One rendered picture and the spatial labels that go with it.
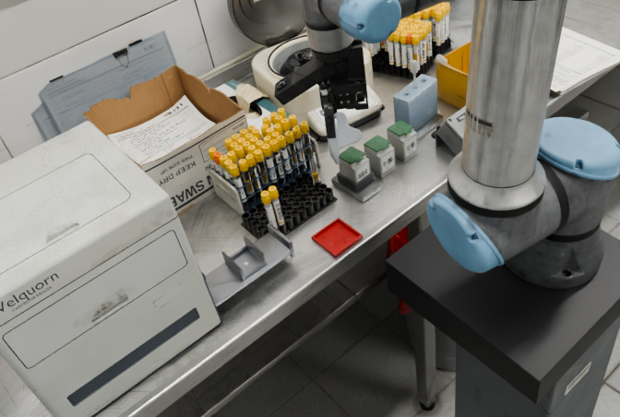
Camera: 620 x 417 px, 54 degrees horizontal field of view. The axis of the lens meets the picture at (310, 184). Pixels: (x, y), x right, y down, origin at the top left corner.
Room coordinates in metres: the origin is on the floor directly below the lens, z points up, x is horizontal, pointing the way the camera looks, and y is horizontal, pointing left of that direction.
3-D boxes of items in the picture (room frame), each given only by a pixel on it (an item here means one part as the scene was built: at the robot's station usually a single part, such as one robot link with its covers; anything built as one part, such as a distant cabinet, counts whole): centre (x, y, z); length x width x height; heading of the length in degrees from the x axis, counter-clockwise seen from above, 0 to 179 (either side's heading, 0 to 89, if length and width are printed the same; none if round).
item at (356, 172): (0.92, -0.09, 0.92); 0.05 x 0.04 x 0.06; 35
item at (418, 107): (1.07, -0.26, 0.92); 0.10 x 0.07 x 0.10; 129
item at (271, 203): (0.88, 0.05, 0.93); 0.17 x 0.09 x 0.11; 123
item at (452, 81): (1.14, -0.41, 0.93); 0.13 x 0.13 x 0.10; 30
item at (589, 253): (0.61, -0.35, 0.99); 0.15 x 0.15 x 0.10
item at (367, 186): (0.92, -0.09, 0.89); 0.09 x 0.05 x 0.04; 34
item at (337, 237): (0.79, -0.03, 0.88); 0.07 x 0.07 x 0.01; 32
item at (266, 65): (1.24, -0.06, 0.94); 0.30 x 0.24 x 0.12; 23
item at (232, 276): (0.72, 0.15, 0.92); 0.21 x 0.07 x 0.05; 122
